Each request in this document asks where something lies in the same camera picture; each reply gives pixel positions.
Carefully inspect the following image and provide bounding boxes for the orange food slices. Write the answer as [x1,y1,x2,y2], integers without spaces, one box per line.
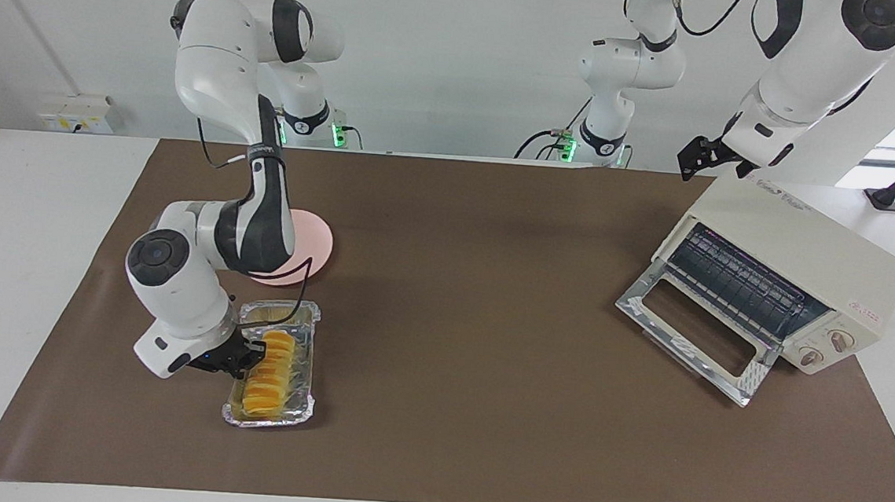
[240,328,306,421]

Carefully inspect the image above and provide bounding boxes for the aluminium foil tray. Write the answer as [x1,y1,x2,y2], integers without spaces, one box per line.
[220,295,324,433]

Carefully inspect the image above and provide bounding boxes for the cream toaster oven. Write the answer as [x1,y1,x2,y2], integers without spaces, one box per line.
[643,159,895,383]

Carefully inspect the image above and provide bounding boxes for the glass oven door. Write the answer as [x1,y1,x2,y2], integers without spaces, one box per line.
[609,257,788,410]

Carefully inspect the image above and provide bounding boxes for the pink round plate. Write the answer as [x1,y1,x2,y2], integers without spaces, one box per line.
[247,206,337,291]

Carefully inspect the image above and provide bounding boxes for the brown table mat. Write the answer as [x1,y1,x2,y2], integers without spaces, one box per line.
[0,125,895,502]

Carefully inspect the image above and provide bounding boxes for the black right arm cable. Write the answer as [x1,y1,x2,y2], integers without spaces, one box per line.
[182,115,325,332]

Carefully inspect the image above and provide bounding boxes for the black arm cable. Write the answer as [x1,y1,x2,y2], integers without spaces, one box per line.
[671,0,750,40]
[182,115,325,332]

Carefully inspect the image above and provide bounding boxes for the metal oven wire rack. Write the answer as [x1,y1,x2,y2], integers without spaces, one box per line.
[661,222,837,347]

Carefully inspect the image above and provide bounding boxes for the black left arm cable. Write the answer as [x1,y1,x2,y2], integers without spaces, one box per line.
[671,0,750,40]

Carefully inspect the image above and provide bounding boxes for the black left base cable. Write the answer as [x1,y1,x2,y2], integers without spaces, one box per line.
[513,90,593,165]

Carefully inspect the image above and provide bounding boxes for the white wall socket box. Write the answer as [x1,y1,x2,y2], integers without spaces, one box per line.
[37,91,116,136]

